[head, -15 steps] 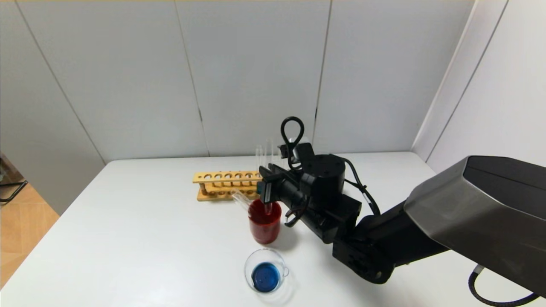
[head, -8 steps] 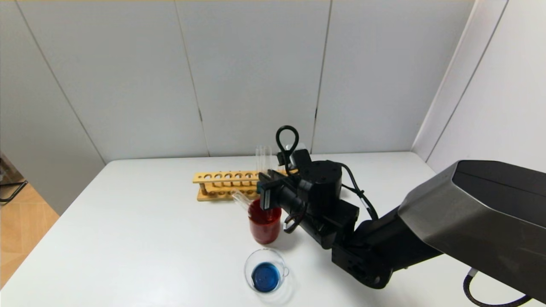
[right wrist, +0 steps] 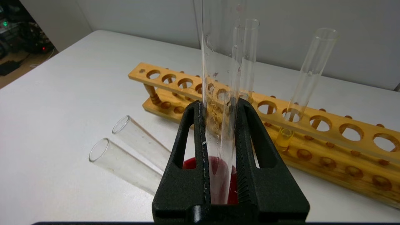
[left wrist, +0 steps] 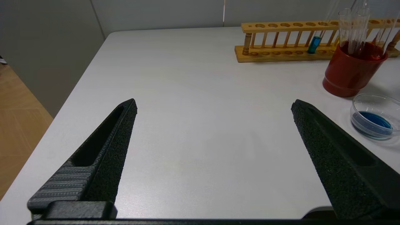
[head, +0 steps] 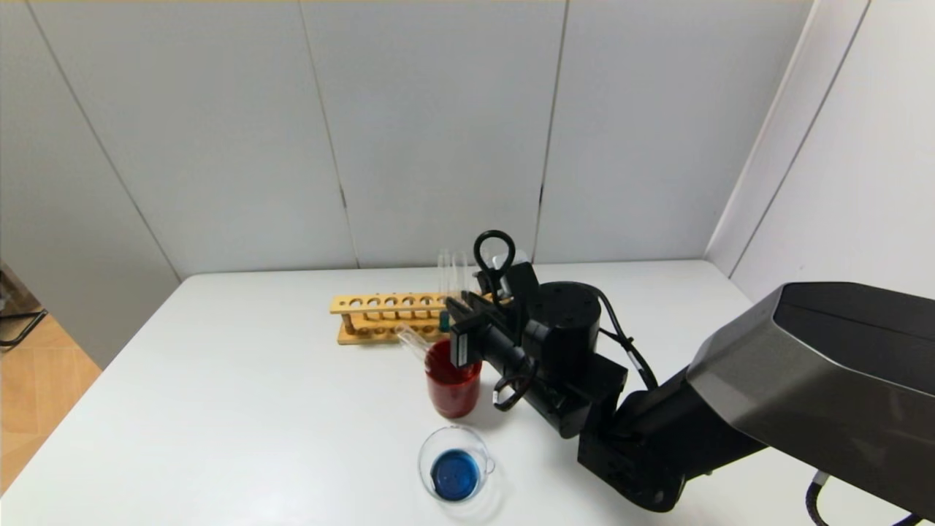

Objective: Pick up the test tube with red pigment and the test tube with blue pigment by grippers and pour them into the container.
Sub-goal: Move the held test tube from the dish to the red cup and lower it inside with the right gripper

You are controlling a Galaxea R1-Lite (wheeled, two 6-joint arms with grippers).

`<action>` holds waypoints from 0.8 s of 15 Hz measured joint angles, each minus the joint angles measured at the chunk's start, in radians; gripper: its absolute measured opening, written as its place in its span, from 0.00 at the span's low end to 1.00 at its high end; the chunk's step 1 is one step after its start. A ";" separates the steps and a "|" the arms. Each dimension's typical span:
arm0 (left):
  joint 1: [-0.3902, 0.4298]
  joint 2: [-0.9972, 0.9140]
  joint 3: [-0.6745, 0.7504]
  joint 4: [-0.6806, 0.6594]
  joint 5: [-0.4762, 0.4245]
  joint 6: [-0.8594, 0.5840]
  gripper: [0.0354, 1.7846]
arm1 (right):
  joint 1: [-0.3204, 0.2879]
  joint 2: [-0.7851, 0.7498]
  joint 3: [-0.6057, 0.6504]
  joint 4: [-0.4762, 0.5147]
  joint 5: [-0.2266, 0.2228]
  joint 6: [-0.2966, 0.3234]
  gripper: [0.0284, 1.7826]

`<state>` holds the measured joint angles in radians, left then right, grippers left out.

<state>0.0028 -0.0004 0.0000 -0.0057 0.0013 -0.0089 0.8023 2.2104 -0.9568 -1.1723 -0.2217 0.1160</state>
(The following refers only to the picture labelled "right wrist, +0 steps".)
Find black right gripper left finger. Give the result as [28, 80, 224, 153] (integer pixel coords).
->
[152, 100, 209, 219]

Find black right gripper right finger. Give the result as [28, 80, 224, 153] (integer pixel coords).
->
[235, 97, 310, 219]

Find test tube with red pigment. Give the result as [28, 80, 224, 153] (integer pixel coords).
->
[194, 0, 246, 205]

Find empty clear test tube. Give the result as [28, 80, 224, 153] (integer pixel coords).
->
[112, 115, 172, 172]
[88, 138, 163, 196]

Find wooden test tube rack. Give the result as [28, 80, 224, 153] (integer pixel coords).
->
[128, 62, 400, 209]

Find test tube with yellow pigment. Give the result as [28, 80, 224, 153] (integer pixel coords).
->
[277, 27, 339, 152]

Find test tube with teal pigment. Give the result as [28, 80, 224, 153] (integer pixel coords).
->
[233, 18, 260, 102]

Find red plastic cup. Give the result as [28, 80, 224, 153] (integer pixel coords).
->
[182, 156, 238, 205]

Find black electronics equipment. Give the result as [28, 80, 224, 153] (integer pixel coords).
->
[0, 0, 56, 76]

